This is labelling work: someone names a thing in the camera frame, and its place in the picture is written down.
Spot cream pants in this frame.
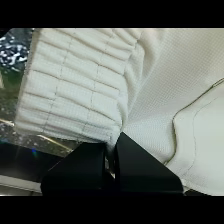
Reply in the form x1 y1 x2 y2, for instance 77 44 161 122
14 27 224 197

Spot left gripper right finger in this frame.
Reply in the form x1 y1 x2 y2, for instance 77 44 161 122
114 131 185 197

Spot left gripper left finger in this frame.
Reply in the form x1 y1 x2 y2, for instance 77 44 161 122
40 142 116 197

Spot silver frame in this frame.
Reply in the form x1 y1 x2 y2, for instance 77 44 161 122
0 173 44 197

